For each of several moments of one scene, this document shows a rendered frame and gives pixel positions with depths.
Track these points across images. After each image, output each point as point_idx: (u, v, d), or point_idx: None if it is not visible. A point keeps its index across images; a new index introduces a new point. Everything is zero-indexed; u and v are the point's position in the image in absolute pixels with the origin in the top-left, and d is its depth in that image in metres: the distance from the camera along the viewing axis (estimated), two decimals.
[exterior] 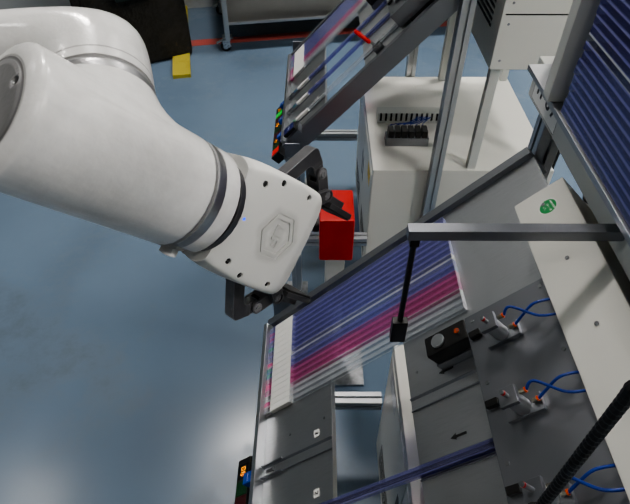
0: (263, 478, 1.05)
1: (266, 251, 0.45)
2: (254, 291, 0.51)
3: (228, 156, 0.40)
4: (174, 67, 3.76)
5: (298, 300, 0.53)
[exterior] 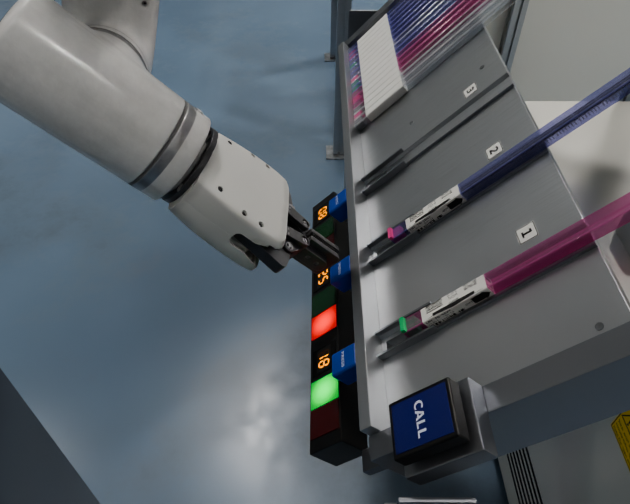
0: (368, 189, 0.61)
1: None
2: (291, 217, 0.53)
3: (155, 193, 0.44)
4: None
5: None
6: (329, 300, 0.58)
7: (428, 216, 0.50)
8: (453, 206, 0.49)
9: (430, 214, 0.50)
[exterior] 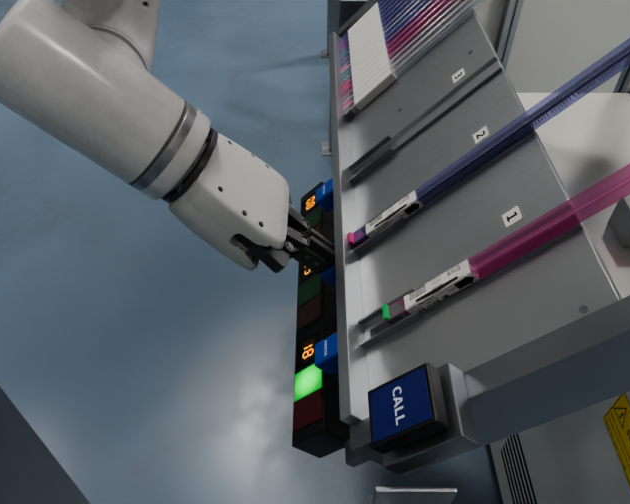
0: (355, 177, 0.60)
1: None
2: (291, 217, 0.53)
3: (155, 193, 0.44)
4: None
5: None
6: (315, 290, 0.57)
7: (386, 221, 0.50)
8: (410, 211, 0.50)
9: (388, 219, 0.50)
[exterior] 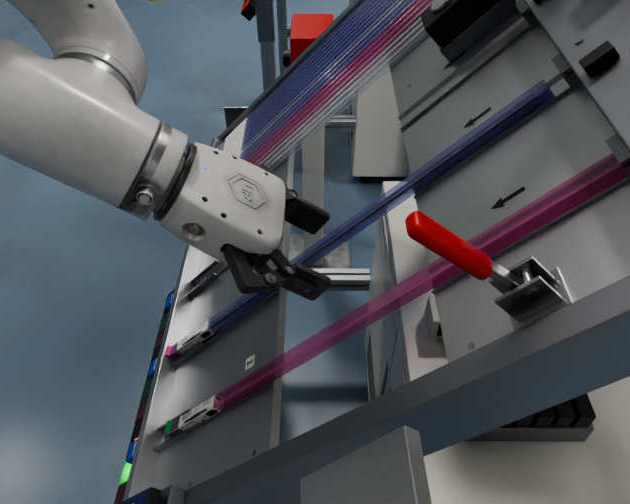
0: (191, 292, 0.74)
1: (242, 200, 0.48)
2: (265, 278, 0.49)
3: None
4: None
5: (314, 274, 0.50)
6: None
7: (189, 342, 0.64)
8: (205, 336, 0.63)
9: (190, 341, 0.64)
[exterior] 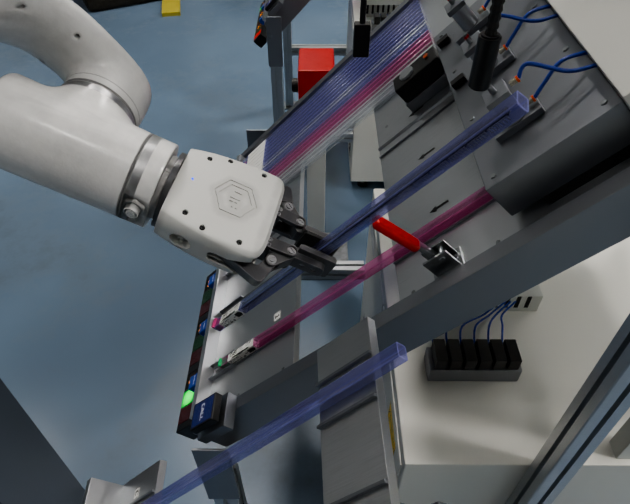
0: (228, 273, 1.00)
1: (226, 209, 0.49)
2: (272, 258, 0.53)
3: (173, 144, 0.52)
4: (163, 6, 3.71)
5: (318, 255, 0.52)
6: (201, 342, 0.97)
7: (227, 319, 0.70)
8: (238, 315, 0.68)
9: (227, 318, 0.69)
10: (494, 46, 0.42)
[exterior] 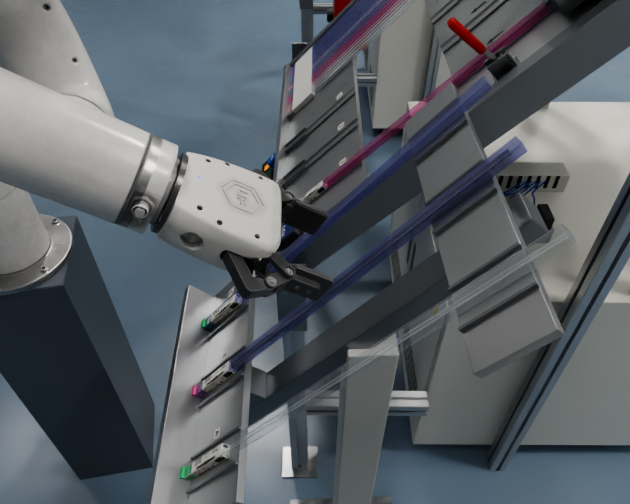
0: (287, 150, 1.11)
1: (237, 206, 0.48)
2: None
3: None
4: None
5: (315, 274, 0.50)
6: None
7: (213, 382, 0.69)
8: (227, 375, 0.68)
9: (214, 381, 0.69)
10: None
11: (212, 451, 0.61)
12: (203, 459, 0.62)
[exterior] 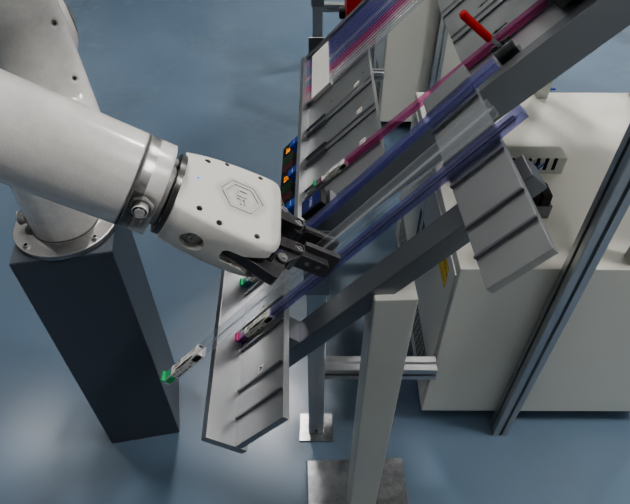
0: (308, 134, 1.21)
1: (237, 206, 0.48)
2: (277, 258, 0.52)
3: None
4: None
5: (324, 251, 0.52)
6: (288, 187, 1.18)
7: (254, 327, 0.80)
8: (267, 321, 0.79)
9: (255, 326, 0.79)
10: None
11: (189, 352, 0.66)
12: (181, 361, 0.67)
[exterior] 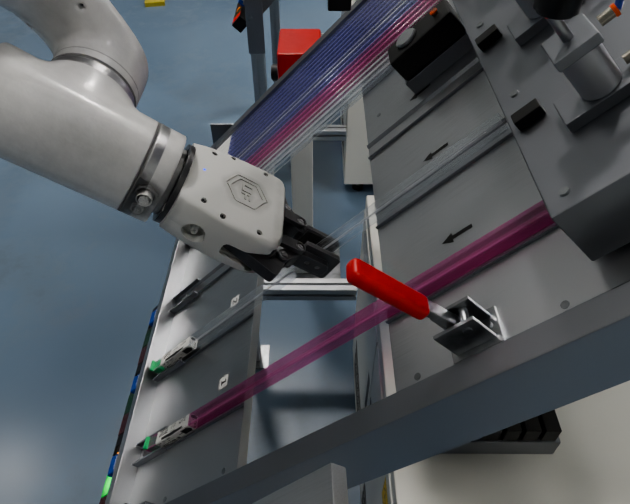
0: (173, 309, 0.76)
1: (241, 200, 0.48)
2: (277, 256, 0.52)
3: None
4: None
5: (324, 252, 0.52)
6: None
7: None
8: None
9: None
10: None
11: (181, 343, 0.66)
12: (172, 351, 0.67)
